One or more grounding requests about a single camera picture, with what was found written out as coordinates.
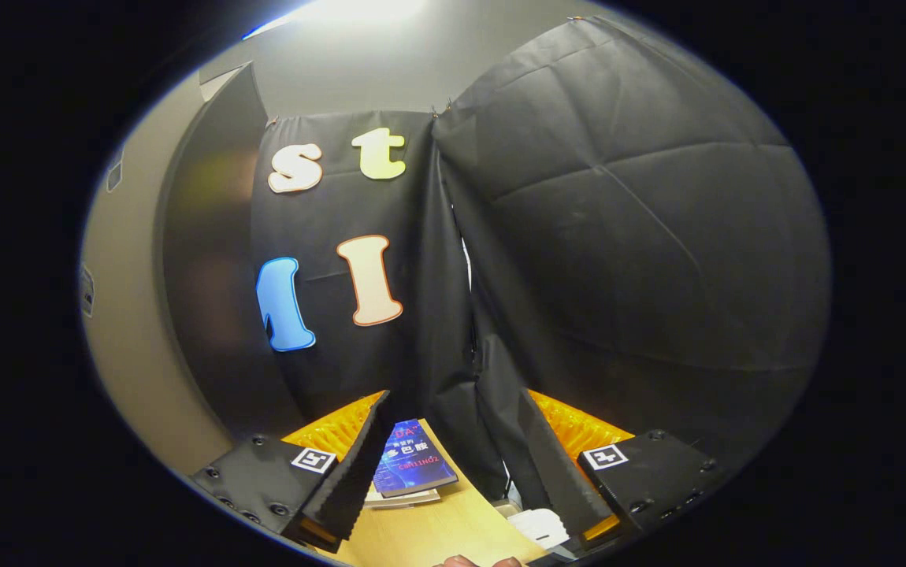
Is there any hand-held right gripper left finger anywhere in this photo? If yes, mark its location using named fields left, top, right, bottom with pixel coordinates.
left=189, top=390, right=396, bottom=554

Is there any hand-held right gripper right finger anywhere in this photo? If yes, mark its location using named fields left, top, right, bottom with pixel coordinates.
left=516, top=387, right=737, bottom=546

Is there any grey double-door shoe cabinet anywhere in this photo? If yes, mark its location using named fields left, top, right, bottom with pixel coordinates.
left=155, top=61, right=308, bottom=442

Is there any square stickers shoe cabinet door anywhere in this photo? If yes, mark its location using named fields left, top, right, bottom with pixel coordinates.
left=79, top=75, right=235, bottom=478

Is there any blue book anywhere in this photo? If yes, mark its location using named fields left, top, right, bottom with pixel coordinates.
left=372, top=419, right=459, bottom=498

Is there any white object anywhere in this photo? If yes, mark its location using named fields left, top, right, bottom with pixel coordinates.
left=507, top=509, right=571, bottom=550

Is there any black backdrop cloth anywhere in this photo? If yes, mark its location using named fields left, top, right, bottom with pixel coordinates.
left=248, top=16, right=832, bottom=513

